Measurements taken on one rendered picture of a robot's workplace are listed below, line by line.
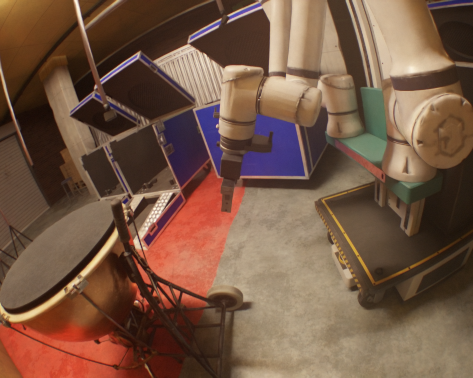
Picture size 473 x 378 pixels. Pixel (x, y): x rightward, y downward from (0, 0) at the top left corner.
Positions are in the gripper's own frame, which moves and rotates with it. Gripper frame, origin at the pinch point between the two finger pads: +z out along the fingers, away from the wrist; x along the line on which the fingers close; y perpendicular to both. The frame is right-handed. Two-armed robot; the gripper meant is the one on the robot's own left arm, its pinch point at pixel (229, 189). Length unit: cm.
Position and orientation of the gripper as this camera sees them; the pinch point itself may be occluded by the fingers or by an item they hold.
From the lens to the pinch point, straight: 62.6
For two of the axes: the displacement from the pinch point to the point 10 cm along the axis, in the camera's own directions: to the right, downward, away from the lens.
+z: -1.0, 8.0, 5.9
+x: -1.1, 5.8, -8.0
